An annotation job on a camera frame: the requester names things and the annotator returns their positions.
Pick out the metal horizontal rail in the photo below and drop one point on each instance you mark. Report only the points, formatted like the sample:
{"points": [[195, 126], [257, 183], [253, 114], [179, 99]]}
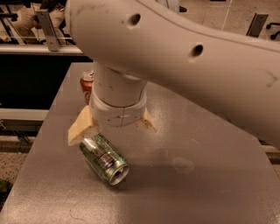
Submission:
{"points": [[39, 50]]}

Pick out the right metal rail bracket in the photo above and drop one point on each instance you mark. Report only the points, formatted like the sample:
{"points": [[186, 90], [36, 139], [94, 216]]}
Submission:
{"points": [[257, 24]]}

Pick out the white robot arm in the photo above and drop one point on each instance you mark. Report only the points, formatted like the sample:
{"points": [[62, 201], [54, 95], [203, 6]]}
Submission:
{"points": [[135, 41]]}

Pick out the left metal rail bracket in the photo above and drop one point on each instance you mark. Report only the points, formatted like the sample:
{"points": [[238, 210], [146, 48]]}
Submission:
{"points": [[47, 26]]}

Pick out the metal rail bracket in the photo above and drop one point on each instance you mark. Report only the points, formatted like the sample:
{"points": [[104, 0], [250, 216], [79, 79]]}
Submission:
{"points": [[47, 26], [257, 24]]}

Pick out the seated person in beige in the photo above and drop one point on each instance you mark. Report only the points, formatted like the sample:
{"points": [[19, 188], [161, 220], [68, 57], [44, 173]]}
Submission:
{"points": [[28, 19]]}

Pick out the green soda can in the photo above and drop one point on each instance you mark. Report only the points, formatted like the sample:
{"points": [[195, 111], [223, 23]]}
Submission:
{"points": [[111, 166]]}

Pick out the red Coca-Cola can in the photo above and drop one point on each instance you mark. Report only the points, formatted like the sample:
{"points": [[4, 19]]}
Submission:
{"points": [[86, 82]]}

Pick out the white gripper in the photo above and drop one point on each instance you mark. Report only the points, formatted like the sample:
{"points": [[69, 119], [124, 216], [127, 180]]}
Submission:
{"points": [[119, 115]]}

